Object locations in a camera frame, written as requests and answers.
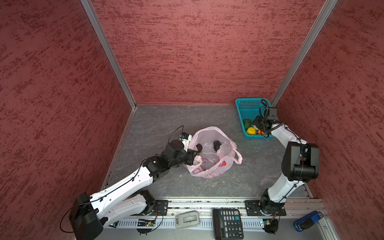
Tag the left circuit board with wires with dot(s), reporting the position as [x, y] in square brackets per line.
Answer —
[147, 226]

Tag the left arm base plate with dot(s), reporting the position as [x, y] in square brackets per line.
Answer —
[160, 208]

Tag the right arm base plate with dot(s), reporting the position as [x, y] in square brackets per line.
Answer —
[253, 207]

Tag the right circuit board with wires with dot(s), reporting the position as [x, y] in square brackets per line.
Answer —
[271, 226]

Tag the black avocado fruit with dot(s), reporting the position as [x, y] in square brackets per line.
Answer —
[217, 145]

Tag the grey plastic device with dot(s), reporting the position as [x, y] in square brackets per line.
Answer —
[187, 220]

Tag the circuit board with wires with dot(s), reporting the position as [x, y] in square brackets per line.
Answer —
[147, 226]
[271, 226]

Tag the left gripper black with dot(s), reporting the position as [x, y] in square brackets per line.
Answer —
[191, 154]

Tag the pink plastic bag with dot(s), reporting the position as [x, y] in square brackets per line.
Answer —
[208, 163]

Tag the teal plastic basket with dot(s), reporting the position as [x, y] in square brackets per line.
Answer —
[248, 109]

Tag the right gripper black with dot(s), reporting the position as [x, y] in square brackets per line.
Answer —
[256, 121]

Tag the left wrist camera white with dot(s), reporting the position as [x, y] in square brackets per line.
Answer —
[185, 138]

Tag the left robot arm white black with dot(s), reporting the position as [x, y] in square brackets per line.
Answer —
[90, 215]

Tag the yellow fruit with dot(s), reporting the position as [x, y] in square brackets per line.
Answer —
[251, 131]

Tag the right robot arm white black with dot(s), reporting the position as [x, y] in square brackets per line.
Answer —
[300, 162]

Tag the blue handheld device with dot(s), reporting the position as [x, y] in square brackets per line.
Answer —
[308, 221]

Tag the black calculator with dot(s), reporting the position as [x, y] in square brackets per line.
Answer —
[227, 224]

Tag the dark purple fruit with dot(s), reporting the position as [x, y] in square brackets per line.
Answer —
[199, 148]

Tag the dark green fruit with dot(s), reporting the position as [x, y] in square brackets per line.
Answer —
[247, 124]

